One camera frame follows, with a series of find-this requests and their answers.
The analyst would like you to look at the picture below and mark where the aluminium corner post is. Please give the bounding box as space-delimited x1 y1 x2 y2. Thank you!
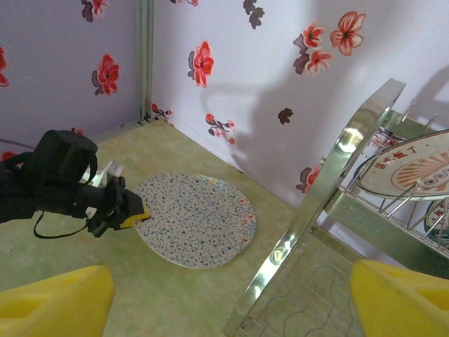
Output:
135 0 156 123

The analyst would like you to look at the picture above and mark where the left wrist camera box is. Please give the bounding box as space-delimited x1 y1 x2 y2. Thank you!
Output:
91 160 123 190

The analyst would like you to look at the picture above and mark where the white plate orange sunburst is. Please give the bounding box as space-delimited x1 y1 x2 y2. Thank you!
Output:
357 128 449 202

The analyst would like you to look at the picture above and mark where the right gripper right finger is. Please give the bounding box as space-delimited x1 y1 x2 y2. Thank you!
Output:
350 258 449 337

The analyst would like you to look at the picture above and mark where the blue speckled plate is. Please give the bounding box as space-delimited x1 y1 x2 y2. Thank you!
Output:
134 171 247 270

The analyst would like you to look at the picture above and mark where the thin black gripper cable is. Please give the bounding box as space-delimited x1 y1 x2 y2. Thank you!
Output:
33 209 93 240

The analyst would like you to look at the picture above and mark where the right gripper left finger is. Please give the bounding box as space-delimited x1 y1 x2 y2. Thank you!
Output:
0 265 116 337

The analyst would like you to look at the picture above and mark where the steel dish rack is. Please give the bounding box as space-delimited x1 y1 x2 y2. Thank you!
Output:
222 77 449 337

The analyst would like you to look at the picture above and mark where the white plate green rim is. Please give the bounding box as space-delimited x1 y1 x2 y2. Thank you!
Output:
422 198 449 252

